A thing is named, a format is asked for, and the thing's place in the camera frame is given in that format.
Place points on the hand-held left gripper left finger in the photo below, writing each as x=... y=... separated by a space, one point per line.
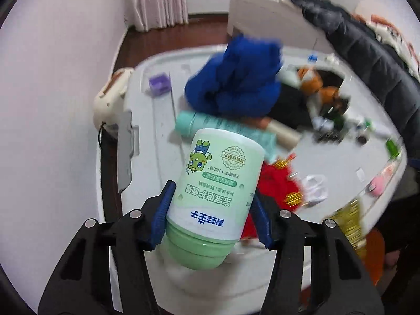
x=164 y=210

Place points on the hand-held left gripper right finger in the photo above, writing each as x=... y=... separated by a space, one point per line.
x=261 y=217

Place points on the light green lotion bottle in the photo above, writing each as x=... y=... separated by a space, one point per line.
x=216 y=183

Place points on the teal tube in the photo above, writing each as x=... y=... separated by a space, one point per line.
x=190 y=123

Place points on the orange plastic bin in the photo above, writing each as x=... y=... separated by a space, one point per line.
x=375 y=256

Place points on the blue fleece cloth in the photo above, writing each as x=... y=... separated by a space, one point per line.
x=236 y=78

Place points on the red cloth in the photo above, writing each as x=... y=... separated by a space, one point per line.
x=279 y=183

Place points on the white plastic bag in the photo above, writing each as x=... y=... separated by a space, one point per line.
x=315 y=187

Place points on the grey latch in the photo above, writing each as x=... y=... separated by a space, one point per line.
x=126 y=151

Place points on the beige tube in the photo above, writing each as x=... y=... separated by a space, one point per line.
x=285 y=133

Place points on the gold tinsel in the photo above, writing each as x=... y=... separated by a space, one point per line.
x=349 y=226

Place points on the black cloth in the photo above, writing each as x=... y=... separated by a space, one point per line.
x=288 y=108

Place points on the small pink item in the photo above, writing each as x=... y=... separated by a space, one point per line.
x=378 y=185

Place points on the cream plastic appliance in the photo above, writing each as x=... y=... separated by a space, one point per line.
x=110 y=101

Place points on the small purple box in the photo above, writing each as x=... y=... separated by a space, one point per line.
x=159 y=84

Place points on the orange plush toy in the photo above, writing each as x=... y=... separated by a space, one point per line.
x=315 y=80

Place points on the small green bottle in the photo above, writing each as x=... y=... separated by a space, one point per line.
x=392 y=148

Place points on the dark quilted jacket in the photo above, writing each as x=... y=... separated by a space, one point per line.
x=370 y=55

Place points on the white cabinet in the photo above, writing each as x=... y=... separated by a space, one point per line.
x=262 y=10

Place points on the pink curtain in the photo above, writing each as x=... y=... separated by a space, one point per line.
x=157 y=0

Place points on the printed blanket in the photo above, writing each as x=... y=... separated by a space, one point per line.
x=393 y=36

